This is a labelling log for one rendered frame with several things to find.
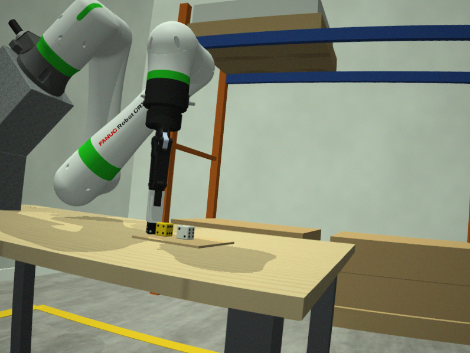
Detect tan flat mat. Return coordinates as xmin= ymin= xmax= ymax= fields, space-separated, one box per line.
xmin=132 ymin=233 xmax=234 ymax=249

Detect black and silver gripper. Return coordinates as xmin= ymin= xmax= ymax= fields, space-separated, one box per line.
xmin=145 ymin=108 xmax=182 ymax=223

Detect yellow die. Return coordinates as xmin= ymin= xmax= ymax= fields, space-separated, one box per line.
xmin=155 ymin=223 xmax=174 ymax=237

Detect black die with white pips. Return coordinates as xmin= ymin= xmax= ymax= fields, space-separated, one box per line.
xmin=146 ymin=221 xmax=156 ymax=234

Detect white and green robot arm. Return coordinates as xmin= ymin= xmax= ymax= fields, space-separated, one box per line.
xmin=8 ymin=0 xmax=215 ymax=207

